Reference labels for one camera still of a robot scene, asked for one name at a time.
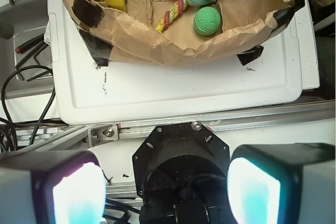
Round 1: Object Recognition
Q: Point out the green dimpled foam ball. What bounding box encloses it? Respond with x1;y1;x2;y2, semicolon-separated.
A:
193;6;221;36

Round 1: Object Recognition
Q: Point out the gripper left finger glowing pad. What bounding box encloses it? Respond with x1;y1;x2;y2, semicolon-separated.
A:
1;151;106;223

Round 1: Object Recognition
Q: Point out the brown paper bag tray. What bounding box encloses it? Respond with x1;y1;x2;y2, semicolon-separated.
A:
62;0;305;67

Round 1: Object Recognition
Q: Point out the black hex key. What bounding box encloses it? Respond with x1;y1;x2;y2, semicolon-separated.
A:
15;42;48;70

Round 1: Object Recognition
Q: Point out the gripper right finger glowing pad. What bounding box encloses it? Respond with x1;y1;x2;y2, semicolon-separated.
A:
227;143;335;223

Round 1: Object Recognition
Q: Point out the multicolour twisted rope toy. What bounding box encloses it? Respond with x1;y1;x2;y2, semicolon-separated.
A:
155;0;189;32

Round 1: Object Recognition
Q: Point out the aluminium extrusion rail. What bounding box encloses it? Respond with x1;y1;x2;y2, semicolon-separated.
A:
0;100;336;154

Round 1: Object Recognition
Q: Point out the black cable on left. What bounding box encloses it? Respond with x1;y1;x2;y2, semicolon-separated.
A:
0;66;57;154

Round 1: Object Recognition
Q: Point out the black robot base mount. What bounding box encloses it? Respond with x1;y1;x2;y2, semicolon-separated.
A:
132;122;235;223

